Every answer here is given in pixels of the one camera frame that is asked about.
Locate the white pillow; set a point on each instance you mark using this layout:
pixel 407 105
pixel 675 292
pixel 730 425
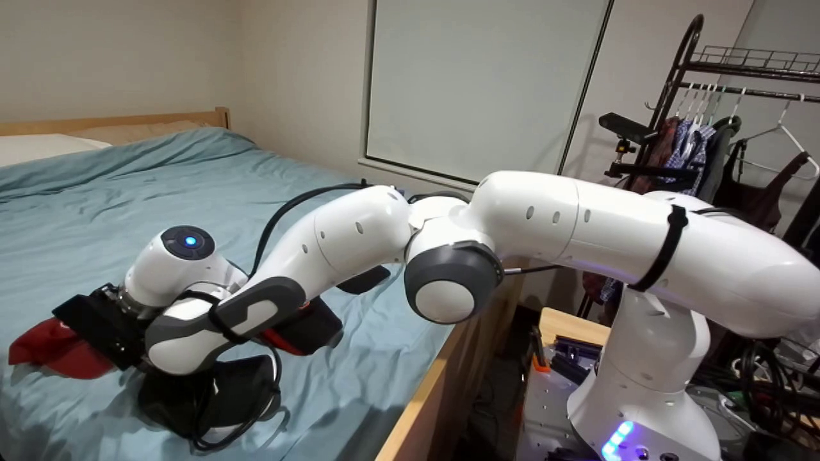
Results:
pixel 33 147

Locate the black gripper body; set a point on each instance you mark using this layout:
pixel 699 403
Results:
pixel 108 322

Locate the black cap red white logo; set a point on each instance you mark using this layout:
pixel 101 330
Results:
pixel 366 280

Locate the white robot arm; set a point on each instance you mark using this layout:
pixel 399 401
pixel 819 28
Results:
pixel 685 267

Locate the black cap orange brim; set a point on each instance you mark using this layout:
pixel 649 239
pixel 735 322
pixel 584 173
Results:
pixel 307 330

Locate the black cap white swoosh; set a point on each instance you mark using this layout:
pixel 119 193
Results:
pixel 215 408

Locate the black clothes rack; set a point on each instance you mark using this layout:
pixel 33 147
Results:
pixel 741 173

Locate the perforated metal work table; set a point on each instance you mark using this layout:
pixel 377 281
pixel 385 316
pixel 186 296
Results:
pixel 545 430

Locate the wooden bed frame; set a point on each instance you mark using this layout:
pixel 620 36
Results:
pixel 426 401

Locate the blue bed sheet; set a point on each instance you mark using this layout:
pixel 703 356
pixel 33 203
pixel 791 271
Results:
pixel 129 196

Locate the window blind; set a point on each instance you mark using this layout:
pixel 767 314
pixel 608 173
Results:
pixel 462 88

